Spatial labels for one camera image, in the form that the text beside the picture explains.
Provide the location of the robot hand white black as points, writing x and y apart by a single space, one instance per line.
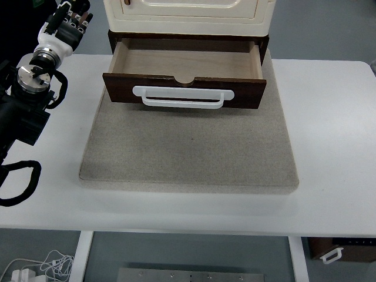
55 44

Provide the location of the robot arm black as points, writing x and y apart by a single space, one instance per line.
20 111

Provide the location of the beige felt pad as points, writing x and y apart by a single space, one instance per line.
188 147

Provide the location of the white table leg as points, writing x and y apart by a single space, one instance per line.
299 261
80 258

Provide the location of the white power adapter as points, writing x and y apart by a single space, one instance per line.
23 275

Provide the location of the grey metal plate with screws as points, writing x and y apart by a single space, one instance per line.
191 276

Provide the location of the black table control panel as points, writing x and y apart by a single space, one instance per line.
355 241

